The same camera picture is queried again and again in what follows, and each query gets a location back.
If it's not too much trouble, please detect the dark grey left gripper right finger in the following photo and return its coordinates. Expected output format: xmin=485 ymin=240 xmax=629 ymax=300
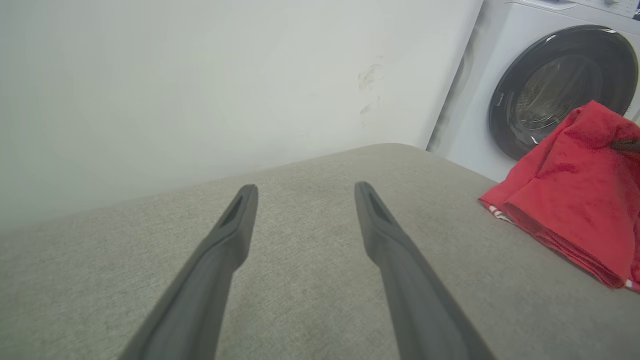
xmin=353 ymin=181 xmax=496 ymax=360

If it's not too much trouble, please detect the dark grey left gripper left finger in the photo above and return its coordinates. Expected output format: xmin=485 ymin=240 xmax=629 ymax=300
xmin=117 ymin=183 xmax=260 ymax=360

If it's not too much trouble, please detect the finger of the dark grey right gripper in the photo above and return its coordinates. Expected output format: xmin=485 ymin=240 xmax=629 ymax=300
xmin=610 ymin=138 xmax=640 ymax=154

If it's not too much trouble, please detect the red white sports jersey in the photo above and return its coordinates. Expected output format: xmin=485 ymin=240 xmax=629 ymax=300
xmin=478 ymin=100 xmax=640 ymax=294

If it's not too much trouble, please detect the dark round washing machine door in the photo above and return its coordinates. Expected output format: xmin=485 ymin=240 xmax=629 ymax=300
xmin=488 ymin=24 xmax=640 ymax=162

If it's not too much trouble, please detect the grey fabric sofa cushion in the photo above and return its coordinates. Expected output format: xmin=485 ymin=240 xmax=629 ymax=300
xmin=0 ymin=143 xmax=640 ymax=360

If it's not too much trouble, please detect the white washing machine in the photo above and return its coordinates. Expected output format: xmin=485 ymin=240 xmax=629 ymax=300
xmin=426 ymin=0 xmax=640 ymax=184

